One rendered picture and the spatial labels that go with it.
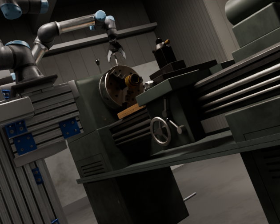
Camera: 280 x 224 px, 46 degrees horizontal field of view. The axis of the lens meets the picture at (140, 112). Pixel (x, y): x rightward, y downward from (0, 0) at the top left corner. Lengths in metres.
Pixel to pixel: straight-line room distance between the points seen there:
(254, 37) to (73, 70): 4.23
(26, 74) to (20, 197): 0.62
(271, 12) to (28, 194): 1.40
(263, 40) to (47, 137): 1.08
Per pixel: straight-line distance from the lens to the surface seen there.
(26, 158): 1.77
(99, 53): 5.67
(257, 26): 1.47
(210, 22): 5.09
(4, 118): 1.53
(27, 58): 1.75
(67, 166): 5.11
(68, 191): 5.11
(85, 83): 2.39
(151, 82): 1.70
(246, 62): 1.41
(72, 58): 5.51
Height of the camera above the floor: 0.75
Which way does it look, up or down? 3 degrees up
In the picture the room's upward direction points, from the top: 22 degrees counter-clockwise
